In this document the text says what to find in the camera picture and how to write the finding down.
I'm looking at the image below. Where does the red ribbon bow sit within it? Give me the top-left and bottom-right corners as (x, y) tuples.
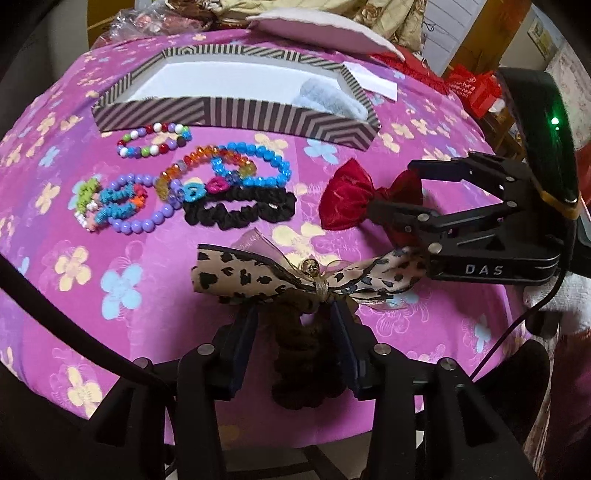
(318, 159), (424, 231)

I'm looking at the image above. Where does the leopard print bow scrunchie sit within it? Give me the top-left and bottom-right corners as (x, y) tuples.
(191, 230), (426, 410)

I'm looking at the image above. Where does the white fluffy scrunchie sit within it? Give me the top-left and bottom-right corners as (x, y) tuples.
(291, 78), (369, 121)

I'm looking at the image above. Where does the orange crystal bead bracelet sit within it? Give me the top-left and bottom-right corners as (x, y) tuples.
(154, 144), (257, 200)

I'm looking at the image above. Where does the blue bead bracelet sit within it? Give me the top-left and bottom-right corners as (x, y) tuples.
(181, 140), (294, 204)

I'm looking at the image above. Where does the black scrunchie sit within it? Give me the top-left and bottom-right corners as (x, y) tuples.
(183, 186), (297, 231)

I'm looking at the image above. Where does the colourful flower bead bracelet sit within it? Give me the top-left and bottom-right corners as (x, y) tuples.
(73, 177), (150, 233)

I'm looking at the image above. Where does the multicolour round bead bracelet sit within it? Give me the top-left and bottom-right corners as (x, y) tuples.
(115, 121), (194, 160)

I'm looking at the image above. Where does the wooden shelf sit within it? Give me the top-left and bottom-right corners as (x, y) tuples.
(477, 107), (526, 161)

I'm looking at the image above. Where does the red plastic bag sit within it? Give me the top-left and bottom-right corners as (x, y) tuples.
(445, 65), (503, 119)

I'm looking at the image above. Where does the white paper sheet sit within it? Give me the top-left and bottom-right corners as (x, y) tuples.
(344, 62), (398, 102)

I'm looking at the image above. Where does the red cloth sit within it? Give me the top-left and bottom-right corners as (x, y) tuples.
(370, 50), (450, 96)

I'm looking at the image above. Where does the striped cardboard tray box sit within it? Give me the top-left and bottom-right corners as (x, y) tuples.
(91, 44), (381, 151)

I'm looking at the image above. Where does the cream floral quilt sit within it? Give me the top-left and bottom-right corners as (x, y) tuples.
(164, 0), (427, 53)

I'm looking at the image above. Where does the pink floral bed sheet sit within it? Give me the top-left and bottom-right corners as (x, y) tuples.
(1, 30), (523, 448)

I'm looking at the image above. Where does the pale pink pillow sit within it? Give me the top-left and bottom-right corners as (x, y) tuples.
(246, 8), (406, 62)

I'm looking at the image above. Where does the clear plastic bag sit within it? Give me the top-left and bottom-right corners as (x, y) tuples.
(101, 1), (217, 43)

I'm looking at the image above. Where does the black cable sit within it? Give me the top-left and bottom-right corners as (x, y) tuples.
(0, 216), (578, 398)

